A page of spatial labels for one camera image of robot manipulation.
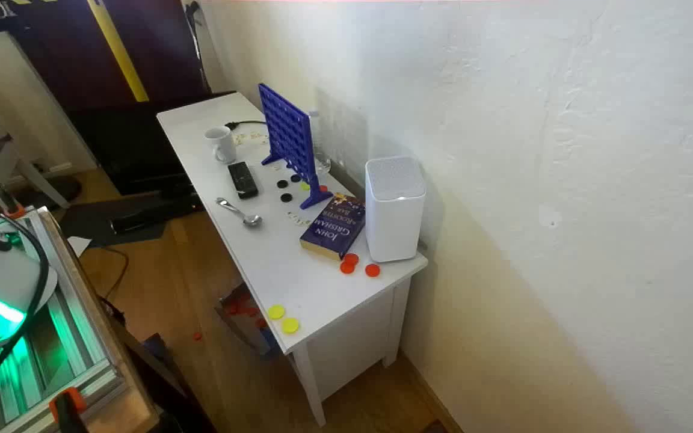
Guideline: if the blue paperback book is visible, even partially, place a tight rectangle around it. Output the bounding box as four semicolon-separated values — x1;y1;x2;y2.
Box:
301;193;366;259

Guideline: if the white side table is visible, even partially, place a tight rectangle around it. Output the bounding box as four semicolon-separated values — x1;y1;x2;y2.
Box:
156;94;428;424

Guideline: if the white square bin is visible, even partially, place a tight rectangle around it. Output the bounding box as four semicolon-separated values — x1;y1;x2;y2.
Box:
366;157;425;262

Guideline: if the red game disc front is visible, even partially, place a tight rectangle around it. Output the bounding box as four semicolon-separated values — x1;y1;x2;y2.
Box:
366;264;381;276

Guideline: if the blue connect four grid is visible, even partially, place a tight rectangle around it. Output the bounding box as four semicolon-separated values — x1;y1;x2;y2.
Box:
257;85;327;209

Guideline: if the metal spoon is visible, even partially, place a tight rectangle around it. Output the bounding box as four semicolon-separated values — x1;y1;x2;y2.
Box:
216;198;263;228

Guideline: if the black remote control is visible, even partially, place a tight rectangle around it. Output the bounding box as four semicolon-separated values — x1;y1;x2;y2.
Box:
228;161;257;199

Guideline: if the yellow game disc upper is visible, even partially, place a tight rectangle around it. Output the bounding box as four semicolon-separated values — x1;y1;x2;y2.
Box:
268;304;286;319

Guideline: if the yellow game disc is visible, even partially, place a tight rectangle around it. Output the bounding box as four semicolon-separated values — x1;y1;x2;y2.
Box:
282;318;301;334
268;304;286;319

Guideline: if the yellow game disc lower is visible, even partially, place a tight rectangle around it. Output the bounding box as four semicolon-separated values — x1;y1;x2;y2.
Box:
282;318;301;334

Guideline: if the yellow pole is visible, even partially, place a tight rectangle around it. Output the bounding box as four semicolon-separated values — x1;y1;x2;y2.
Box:
87;0;149;103

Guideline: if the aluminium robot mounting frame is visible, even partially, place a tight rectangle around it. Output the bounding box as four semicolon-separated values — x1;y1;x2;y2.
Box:
0;209;162;433

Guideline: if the orange clamp handle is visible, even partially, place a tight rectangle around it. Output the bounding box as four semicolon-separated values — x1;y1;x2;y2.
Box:
47;387;90;433

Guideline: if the black cable bundle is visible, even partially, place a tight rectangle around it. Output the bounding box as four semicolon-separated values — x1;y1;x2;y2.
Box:
0;215;53;419

